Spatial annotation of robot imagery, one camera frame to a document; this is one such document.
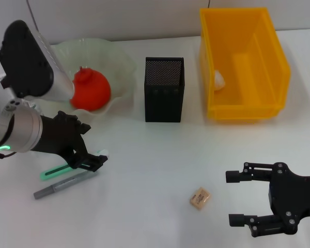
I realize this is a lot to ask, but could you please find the green utility knife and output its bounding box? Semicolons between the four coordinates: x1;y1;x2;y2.
39;149;111;182

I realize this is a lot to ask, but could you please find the yellow plastic bin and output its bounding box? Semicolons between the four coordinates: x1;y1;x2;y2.
199;7;292;122

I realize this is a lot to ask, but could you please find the red pomegranate toy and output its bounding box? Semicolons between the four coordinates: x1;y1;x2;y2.
69;66;112;112

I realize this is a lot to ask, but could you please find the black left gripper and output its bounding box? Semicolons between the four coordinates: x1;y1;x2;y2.
30;111;110;173

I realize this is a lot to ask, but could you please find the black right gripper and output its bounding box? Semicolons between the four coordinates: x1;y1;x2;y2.
225;162;310;238

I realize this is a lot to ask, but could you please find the black mesh pen holder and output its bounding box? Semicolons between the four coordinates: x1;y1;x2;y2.
144;56;185;123

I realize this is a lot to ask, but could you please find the silver marker pen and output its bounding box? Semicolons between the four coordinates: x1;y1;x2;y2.
33;170;99;200

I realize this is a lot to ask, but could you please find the white paper ball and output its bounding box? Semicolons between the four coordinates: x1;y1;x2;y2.
213;69;227;91

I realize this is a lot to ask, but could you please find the small beige eraser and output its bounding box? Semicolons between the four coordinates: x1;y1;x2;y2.
189;187;212;210

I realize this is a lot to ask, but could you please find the green glass fruit plate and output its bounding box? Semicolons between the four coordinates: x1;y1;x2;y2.
49;37;137;120

